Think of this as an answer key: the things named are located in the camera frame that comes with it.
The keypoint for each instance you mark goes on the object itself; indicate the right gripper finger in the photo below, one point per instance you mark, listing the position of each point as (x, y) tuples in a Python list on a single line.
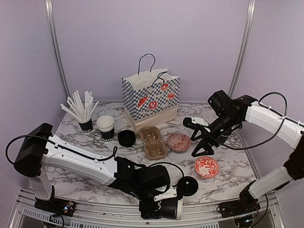
[(199, 132), (202, 149)]

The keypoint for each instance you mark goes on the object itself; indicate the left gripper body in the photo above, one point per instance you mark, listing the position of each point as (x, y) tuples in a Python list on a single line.
[(145, 208)]

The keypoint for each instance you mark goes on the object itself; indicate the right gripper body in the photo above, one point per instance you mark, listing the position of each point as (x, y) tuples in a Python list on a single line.
[(206, 137)]

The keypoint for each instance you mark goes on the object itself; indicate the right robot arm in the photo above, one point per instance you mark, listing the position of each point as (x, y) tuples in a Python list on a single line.
[(231, 115)]

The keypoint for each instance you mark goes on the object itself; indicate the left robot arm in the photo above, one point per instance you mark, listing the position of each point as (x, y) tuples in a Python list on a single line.
[(41, 148)]

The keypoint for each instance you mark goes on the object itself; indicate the checkered paper takeout bag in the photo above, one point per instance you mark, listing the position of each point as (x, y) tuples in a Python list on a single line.
[(151, 97)]

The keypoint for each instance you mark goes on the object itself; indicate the red floral bowl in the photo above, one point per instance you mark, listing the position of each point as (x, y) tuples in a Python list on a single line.
[(206, 167)]

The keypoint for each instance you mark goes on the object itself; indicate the red patterned bowl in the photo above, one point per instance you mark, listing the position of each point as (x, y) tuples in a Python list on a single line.
[(178, 142)]

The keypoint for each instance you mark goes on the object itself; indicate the cardboard cup carrier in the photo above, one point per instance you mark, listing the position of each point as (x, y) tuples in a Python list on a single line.
[(154, 147)]

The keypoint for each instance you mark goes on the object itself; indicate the stack of black lids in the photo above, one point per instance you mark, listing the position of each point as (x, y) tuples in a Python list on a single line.
[(126, 138)]

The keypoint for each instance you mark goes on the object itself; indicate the stack of paper cups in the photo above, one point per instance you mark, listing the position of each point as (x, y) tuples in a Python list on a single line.
[(105, 125)]

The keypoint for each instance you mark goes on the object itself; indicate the black cup holding straws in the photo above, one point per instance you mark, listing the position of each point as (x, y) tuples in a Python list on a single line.
[(86, 125)]

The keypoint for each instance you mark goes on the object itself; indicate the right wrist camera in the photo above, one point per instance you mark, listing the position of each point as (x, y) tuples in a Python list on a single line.
[(195, 122)]

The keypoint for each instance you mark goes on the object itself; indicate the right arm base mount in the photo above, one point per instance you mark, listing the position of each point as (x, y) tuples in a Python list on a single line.
[(237, 207)]

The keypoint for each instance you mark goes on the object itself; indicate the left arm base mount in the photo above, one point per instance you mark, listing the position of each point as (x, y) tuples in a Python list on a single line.
[(56, 205)]

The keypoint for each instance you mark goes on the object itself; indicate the aluminium front rail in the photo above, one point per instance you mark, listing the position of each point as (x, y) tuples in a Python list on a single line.
[(100, 215)]

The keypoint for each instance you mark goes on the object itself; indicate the right aluminium frame post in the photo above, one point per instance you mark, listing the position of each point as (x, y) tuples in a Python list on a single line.
[(243, 46)]

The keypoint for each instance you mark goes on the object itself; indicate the aluminium frame post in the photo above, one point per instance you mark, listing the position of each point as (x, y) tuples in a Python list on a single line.
[(243, 46), (55, 44)]

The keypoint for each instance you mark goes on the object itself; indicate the left aluminium frame post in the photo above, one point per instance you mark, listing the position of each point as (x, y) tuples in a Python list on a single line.
[(55, 44)]

